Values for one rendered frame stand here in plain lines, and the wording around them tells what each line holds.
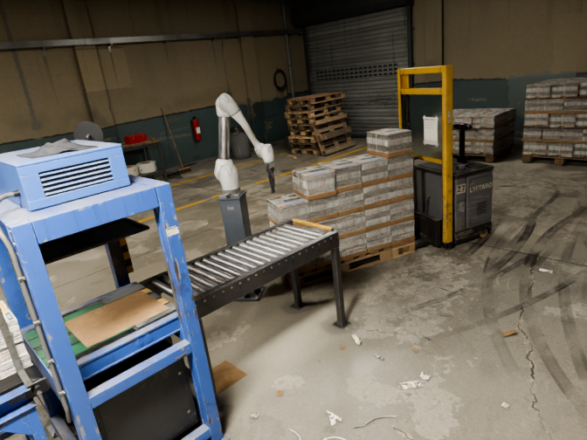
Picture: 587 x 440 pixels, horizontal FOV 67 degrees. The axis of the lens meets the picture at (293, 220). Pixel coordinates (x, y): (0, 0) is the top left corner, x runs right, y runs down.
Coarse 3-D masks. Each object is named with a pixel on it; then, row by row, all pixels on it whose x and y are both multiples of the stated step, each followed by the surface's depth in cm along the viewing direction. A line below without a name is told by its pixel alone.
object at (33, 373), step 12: (36, 372) 206; (0, 384) 199; (12, 384) 198; (36, 384) 200; (48, 384) 205; (0, 396) 192; (12, 396) 191; (24, 396) 199; (0, 408) 193; (12, 408) 196; (24, 408) 197; (0, 420) 191
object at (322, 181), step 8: (304, 176) 400; (312, 176) 397; (320, 176) 400; (328, 176) 403; (304, 184) 404; (312, 184) 400; (320, 184) 403; (328, 184) 406; (304, 192) 407; (312, 192) 402; (320, 192) 404
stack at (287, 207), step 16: (352, 192) 421; (368, 192) 428; (384, 192) 436; (272, 208) 417; (288, 208) 398; (304, 208) 404; (320, 208) 412; (336, 208) 418; (352, 208) 425; (384, 208) 440; (272, 224) 428; (336, 224) 422; (352, 224) 429; (368, 224) 437; (352, 240) 435; (368, 240) 442; (384, 240) 450; (320, 256) 425; (368, 256) 447; (384, 256) 455; (304, 272) 422; (320, 272) 445
